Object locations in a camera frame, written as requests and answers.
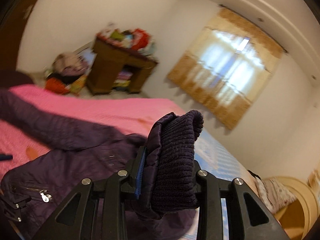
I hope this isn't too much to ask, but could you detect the purple quilted jacket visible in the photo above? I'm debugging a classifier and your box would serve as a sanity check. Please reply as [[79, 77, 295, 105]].
[[1, 89, 203, 239]]

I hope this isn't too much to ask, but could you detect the pile of clothes on floor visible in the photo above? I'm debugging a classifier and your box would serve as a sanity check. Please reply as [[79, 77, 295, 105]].
[[44, 52, 89, 96]]

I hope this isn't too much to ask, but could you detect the grey patterned pillow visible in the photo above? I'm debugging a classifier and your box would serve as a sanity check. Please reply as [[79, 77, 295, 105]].
[[248, 170, 297, 215]]

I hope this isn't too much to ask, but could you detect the beige wooden headboard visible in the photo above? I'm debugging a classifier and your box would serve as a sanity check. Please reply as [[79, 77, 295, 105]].
[[274, 176, 319, 239]]

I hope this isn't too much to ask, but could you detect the pink and blue bedspread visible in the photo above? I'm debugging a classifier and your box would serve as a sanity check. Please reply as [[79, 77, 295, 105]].
[[0, 84, 256, 240]]

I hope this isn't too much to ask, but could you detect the beige floral window curtain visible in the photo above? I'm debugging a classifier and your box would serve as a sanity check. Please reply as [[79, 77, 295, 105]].
[[167, 7, 285, 130]]

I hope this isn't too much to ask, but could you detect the brown wooden desk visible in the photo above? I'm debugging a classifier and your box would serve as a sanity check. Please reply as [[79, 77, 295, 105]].
[[86, 37, 158, 95]]

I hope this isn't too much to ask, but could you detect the red gift box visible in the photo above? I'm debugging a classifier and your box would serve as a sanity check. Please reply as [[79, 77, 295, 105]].
[[131, 28, 150, 51]]

